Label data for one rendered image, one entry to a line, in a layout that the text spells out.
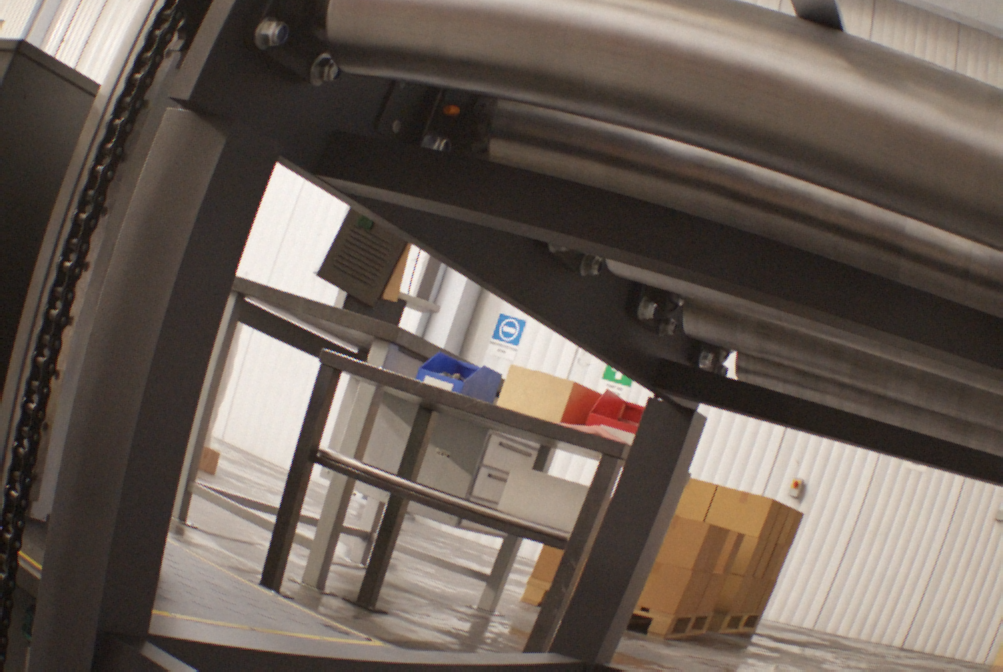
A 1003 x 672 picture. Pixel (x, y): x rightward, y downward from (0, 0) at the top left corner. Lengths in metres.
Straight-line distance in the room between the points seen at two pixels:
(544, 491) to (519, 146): 2.78
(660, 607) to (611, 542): 5.00
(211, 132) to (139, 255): 0.10
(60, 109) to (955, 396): 1.17
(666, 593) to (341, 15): 6.21
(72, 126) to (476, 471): 4.13
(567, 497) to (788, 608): 7.76
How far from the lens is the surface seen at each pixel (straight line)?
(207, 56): 1.01
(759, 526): 8.49
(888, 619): 11.47
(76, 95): 1.65
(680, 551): 7.09
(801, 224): 1.15
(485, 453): 5.61
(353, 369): 4.15
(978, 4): 12.11
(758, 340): 1.77
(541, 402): 4.30
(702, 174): 1.18
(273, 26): 1.02
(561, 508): 3.97
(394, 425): 5.75
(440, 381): 4.51
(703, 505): 8.60
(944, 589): 11.44
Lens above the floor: 0.57
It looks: 6 degrees up
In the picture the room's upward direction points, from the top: 19 degrees clockwise
